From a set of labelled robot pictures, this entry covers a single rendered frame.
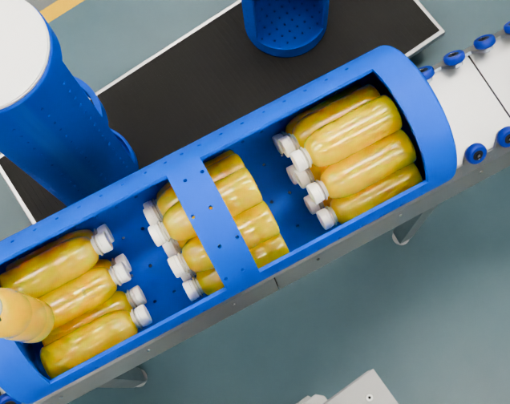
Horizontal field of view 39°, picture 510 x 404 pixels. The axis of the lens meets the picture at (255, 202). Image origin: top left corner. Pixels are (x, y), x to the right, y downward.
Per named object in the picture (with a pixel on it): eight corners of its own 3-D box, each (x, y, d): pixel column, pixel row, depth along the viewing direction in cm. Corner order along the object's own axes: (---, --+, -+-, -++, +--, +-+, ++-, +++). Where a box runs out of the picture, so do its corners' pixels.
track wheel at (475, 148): (487, 142, 144) (481, 138, 146) (467, 152, 144) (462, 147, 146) (490, 159, 147) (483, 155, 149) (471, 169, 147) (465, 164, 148)
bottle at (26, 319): (52, 345, 113) (7, 335, 95) (9, 342, 113) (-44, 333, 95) (58, 300, 115) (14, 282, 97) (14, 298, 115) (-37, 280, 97)
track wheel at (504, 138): (519, 125, 145) (512, 121, 146) (499, 135, 145) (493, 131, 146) (521, 143, 148) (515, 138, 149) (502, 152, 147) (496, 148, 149)
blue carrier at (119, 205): (444, 199, 144) (472, 142, 118) (52, 410, 138) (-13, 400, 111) (372, 90, 154) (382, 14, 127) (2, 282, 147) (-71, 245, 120)
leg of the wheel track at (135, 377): (150, 381, 232) (99, 378, 172) (134, 390, 232) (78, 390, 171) (143, 365, 234) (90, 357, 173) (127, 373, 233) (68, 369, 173)
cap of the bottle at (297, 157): (298, 146, 126) (289, 151, 126) (309, 165, 126) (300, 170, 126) (297, 151, 130) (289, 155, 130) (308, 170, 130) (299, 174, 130)
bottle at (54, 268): (14, 314, 127) (109, 264, 128) (-7, 280, 125) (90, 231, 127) (21, 302, 134) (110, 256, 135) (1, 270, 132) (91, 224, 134)
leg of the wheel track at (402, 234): (412, 240, 240) (453, 189, 179) (398, 248, 239) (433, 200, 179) (403, 225, 241) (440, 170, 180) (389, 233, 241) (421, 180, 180)
